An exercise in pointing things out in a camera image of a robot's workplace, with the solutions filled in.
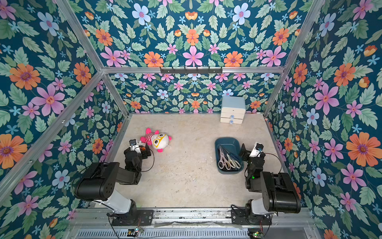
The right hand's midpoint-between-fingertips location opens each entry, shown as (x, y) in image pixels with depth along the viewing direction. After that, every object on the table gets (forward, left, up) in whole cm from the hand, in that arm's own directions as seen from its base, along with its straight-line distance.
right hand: (251, 144), depth 88 cm
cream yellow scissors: (-9, +11, -8) cm, 16 cm away
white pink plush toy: (+4, +59, -3) cm, 59 cm away
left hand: (0, +69, -2) cm, 69 cm away
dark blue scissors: (-2, +10, -10) cm, 14 cm away
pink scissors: (-8, +16, -7) cm, 19 cm away
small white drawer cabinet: (+28, +9, +2) cm, 30 cm away
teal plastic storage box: (+7, +10, -11) cm, 16 cm away
